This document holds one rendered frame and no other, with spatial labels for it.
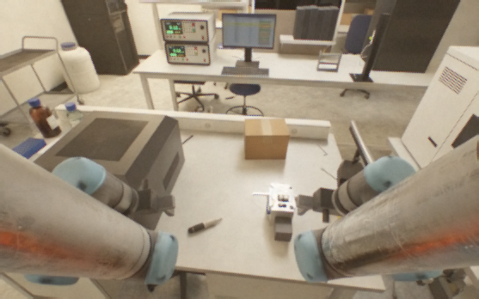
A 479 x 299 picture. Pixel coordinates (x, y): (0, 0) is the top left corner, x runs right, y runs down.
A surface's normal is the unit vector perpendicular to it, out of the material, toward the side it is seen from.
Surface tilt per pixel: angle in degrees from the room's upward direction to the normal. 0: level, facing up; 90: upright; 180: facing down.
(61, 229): 93
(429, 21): 90
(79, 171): 25
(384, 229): 92
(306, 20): 90
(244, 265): 0
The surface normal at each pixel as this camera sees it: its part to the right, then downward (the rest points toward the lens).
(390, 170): 0.07, -0.45
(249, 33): -0.11, 0.56
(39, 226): 0.96, 0.21
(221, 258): 0.00, -0.78
